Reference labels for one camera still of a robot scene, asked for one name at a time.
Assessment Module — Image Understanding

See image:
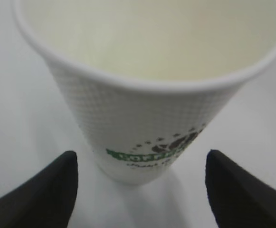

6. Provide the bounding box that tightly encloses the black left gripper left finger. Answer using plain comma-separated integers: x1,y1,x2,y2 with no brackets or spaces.
0,151,78,228

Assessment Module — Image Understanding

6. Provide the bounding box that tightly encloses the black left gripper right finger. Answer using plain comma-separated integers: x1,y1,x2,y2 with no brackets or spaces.
205,150,276,228

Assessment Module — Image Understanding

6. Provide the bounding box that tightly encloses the white paper coffee cup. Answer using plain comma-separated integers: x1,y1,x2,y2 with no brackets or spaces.
12,0,276,184

